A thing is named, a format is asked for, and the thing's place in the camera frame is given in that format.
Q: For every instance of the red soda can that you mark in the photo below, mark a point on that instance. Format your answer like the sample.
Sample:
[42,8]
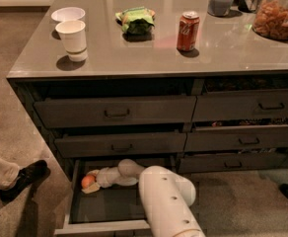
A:
[188,29]

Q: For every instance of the orange fruit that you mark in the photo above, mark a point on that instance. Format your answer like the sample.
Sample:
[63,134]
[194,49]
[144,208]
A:
[87,181]

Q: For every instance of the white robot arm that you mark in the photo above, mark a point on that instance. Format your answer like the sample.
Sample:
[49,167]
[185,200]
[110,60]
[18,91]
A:
[165,196]

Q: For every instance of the middle right grey drawer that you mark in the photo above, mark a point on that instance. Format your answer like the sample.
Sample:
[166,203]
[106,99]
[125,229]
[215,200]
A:
[237,134]

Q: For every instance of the grey kitchen island cabinet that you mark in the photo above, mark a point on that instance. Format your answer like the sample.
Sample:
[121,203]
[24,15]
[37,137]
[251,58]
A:
[228,204]

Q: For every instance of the middle left grey drawer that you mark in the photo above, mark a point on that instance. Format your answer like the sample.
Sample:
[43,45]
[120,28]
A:
[120,144]

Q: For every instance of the white paper cup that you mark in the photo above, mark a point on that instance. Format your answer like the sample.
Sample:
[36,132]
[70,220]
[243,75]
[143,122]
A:
[73,37]

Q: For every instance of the black shoe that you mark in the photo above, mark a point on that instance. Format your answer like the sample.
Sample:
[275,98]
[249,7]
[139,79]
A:
[26,177]

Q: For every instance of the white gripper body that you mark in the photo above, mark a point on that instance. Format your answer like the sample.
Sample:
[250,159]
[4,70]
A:
[104,178]

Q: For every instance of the green chip bag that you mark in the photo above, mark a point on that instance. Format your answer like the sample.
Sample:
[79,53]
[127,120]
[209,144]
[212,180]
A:
[136,21]

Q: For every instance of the clear snack jar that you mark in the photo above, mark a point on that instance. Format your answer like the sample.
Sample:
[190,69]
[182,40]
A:
[271,19]

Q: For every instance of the bottom right grey drawer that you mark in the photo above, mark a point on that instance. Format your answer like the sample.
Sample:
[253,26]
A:
[232,162]

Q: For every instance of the top left grey drawer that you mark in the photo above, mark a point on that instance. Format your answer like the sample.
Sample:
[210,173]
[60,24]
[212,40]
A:
[61,113]

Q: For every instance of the white paper bowl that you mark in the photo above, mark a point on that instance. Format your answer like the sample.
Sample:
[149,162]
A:
[68,14]

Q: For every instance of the open bottom left drawer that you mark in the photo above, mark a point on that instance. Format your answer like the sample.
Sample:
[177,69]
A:
[116,211]

